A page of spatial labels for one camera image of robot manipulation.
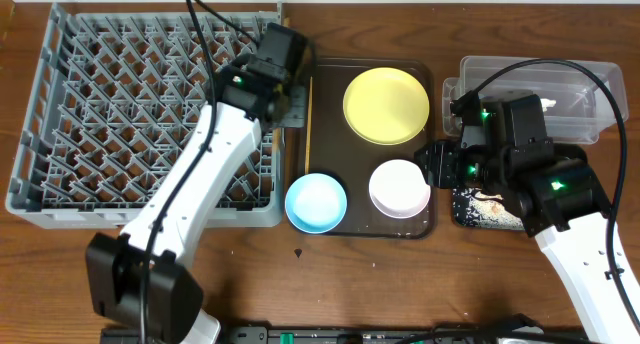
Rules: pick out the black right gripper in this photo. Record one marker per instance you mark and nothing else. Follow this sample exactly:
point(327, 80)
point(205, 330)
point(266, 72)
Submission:
point(439, 172)

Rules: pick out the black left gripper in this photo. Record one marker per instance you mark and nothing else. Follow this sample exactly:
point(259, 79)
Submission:
point(298, 109)

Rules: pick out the white bowl with food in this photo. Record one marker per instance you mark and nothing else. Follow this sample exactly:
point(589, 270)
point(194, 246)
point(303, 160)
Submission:
point(398, 189)

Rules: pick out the wooden chopstick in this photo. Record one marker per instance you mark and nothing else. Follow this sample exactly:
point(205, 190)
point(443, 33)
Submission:
point(307, 151)
point(276, 138)

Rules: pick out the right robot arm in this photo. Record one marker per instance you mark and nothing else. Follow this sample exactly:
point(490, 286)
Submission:
point(590, 263)

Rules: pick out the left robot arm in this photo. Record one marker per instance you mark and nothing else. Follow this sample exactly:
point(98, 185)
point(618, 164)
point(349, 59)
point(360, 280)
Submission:
point(141, 277)

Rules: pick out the clear plastic waste bin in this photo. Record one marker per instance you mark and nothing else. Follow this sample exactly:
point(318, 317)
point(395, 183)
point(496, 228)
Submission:
point(582, 110)

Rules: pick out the grey dishwasher rack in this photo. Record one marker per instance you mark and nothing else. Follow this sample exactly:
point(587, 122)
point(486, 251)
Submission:
point(114, 100)

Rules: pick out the dark brown serving tray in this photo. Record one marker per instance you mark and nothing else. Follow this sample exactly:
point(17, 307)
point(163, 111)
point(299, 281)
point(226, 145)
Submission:
point(336, 150)

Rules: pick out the spilled food scraps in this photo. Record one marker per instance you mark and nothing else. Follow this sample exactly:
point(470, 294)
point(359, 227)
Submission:
point(474, 209)

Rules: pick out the yellow plate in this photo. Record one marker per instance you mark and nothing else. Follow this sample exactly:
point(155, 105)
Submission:
point(386, 106)

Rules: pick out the light blue bowl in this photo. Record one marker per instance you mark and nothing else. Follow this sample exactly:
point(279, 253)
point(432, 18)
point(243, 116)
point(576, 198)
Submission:
point(316, 203)

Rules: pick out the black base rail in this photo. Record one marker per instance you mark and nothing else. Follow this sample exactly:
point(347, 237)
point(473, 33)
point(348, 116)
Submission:
point(262, 335)

